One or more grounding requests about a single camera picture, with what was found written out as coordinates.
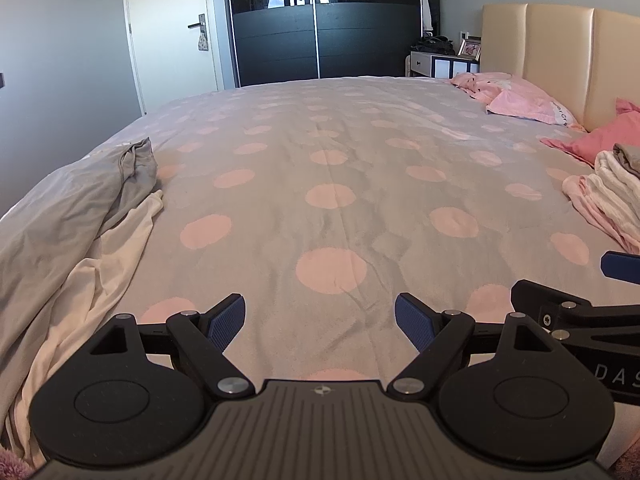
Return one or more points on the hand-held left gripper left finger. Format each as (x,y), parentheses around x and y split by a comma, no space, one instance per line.
(227,322)

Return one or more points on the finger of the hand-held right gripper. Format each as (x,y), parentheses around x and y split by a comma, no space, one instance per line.
(530,295)
(622,266)

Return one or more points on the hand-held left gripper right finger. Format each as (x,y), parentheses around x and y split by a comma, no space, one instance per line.
(415,322)

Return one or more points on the grey shirt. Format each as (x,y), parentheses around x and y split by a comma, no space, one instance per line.
(60,210)

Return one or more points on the pink folded garment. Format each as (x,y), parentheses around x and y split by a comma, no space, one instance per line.
(585,195)

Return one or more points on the grey folded garment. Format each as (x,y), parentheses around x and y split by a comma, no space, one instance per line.
(629,157)

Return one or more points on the dark pink pillow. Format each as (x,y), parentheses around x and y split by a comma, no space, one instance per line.
(605,140)

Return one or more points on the grey pink-dotted bed cover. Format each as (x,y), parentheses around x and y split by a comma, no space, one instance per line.
(325,160)

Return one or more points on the light pink pillow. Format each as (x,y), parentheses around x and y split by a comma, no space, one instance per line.
(530,102)

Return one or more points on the pink black-spotted pillow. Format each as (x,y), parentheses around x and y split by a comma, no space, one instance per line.
(475,84)

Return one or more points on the beige padded headboard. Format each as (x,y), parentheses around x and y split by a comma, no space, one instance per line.
(550,45)

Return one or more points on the black white nightstand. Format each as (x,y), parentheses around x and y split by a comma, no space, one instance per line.
(425,62)

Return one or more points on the purple fleece clothing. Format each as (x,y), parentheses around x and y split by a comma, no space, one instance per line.
(12,465)

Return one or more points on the dark bag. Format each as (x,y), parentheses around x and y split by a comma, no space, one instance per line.
(432,44)

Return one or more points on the small hanging pouch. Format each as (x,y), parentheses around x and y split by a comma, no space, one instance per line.
(202,41)

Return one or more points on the white door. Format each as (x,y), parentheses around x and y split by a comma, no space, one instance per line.
(165,35)

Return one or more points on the black wardrobe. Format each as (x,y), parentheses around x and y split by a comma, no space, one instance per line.
(325,25)

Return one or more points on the photo frame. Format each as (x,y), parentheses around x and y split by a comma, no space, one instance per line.
(470,49)

